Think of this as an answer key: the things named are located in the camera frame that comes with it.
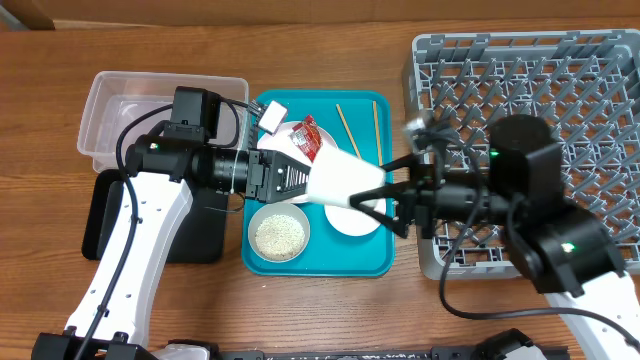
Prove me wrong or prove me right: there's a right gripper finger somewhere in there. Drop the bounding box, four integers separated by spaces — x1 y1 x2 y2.
381 154 420 174
348 180 416 239

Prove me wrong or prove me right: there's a red sauce packet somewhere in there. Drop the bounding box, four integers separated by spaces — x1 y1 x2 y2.
289 115 323 162

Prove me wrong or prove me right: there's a grey bowl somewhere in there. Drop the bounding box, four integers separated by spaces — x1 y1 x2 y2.
248 203 310 263

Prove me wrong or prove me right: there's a white rice pile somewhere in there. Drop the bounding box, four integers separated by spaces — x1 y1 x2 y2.
255 215 305 261

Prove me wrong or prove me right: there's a white cup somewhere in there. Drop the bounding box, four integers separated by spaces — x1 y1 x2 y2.
306 146 385 208

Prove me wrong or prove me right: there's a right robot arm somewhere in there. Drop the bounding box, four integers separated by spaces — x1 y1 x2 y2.
349 115 639 359

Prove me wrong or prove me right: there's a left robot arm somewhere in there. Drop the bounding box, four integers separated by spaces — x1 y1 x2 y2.
31 86 310 360

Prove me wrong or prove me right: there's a large white plate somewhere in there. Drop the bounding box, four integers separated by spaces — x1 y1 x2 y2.
257 121 338 204

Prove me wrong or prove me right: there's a small white plate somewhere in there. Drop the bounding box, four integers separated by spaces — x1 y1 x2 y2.
324 205 380 237

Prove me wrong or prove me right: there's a right wooden chopstick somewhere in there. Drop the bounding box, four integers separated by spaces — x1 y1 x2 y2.
372 100 383 166

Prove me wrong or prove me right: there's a wooden chopstick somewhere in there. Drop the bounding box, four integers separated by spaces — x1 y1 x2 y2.
335 104 362 160
372 100 383 166

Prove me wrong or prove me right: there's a teal plastic tray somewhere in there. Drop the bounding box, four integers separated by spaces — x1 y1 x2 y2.
242 89 395 277

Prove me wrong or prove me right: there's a left wooden chopstick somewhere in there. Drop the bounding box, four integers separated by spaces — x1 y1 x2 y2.
335 104 362 160

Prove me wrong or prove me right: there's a black food tray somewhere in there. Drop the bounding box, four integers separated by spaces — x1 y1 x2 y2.
81 169 228 264

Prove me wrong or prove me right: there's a clear plastic bin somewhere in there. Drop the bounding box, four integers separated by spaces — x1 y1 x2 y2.
77 71 249 173

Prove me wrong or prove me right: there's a grey dish rack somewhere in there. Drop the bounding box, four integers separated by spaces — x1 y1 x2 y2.
402 30 639 274

